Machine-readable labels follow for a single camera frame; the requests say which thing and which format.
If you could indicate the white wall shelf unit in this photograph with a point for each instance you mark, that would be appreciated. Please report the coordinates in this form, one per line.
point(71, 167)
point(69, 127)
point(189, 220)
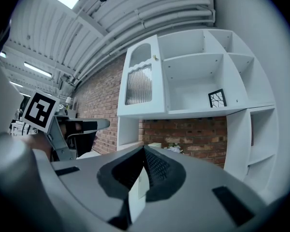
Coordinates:
point(236, 141)

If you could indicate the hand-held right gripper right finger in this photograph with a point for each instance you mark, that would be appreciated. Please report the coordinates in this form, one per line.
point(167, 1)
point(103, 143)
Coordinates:
point(195, 178)

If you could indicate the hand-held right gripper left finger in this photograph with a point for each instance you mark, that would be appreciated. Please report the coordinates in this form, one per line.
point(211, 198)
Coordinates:
point(82, 178)

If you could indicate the white flower bouquet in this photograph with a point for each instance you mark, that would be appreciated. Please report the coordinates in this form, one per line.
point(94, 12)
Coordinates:
point(175, 149)

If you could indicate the person's left forearm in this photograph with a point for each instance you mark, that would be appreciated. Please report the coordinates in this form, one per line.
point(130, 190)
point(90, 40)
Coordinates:
point(38, 142)

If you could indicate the fluorescent tube light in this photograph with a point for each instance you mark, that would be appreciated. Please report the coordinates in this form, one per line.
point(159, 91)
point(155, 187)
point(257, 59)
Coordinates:
point(37, 69)
point(16, 84)
point(2, 54)

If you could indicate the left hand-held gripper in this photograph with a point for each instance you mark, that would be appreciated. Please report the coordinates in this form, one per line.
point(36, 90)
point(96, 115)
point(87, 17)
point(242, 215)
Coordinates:
point(39, 110)

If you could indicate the black picture frame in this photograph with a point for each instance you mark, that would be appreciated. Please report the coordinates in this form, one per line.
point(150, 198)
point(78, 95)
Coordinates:
point(217, 98)

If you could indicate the white cabinet glass door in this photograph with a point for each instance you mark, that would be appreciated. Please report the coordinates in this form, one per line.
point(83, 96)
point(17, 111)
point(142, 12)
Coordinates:
point(158, 88)

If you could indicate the white ceiling pipes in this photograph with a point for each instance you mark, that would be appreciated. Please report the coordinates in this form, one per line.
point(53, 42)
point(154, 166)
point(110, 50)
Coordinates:
point(171, 11)

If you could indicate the white side table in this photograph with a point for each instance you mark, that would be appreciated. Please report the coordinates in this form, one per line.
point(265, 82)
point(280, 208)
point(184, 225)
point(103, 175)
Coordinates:
point(93, 153)

